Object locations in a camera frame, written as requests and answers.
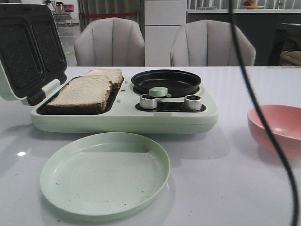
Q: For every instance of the red barrier belt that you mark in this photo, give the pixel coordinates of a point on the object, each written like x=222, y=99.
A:
x=109, y=15

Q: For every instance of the right grey armchair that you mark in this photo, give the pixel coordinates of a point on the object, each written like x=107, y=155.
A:
x=203, y=43

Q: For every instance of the left grey armchair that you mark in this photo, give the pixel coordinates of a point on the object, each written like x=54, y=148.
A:
x=110, y=42

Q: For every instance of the green breakfast maker base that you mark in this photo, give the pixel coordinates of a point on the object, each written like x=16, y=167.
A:
x=124, y=114

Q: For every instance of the pink bowl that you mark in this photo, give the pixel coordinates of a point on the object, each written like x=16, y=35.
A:
x=285, y=123

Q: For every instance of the black round frying pan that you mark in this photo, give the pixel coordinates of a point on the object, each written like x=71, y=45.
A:
x=178, y=83

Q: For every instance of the silver control knob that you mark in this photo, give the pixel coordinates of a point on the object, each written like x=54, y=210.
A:
x=148, y=102
x=192, y=102

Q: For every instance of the green breakfast maker lid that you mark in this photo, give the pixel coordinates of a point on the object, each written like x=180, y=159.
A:
x=32, y=61

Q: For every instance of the right silver control knob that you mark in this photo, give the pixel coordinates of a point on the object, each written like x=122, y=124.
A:
x=192, y=102

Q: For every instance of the white cabinet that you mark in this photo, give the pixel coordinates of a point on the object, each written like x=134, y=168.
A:
x=162, y=19

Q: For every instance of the bread slice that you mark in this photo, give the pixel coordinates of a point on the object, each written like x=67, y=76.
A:
x=85, y=94
x=115, y=76

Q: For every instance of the light green round plate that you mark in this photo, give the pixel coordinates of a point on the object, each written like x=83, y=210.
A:
x=107, y=176

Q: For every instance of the grey armchair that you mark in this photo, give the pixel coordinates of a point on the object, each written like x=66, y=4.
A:
x=203, y=43
x=110, y=42

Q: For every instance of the left silver control knob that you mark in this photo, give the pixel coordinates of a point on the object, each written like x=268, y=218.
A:
x=148, y=102

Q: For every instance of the fruit bowl on counter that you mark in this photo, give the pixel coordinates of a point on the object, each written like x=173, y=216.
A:
x=250, y=4

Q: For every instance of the dark grey counter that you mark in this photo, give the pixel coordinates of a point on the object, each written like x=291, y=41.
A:
x=271, y=31

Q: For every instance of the beige cushion at right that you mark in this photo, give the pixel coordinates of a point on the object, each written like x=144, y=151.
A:
x=293, y=57

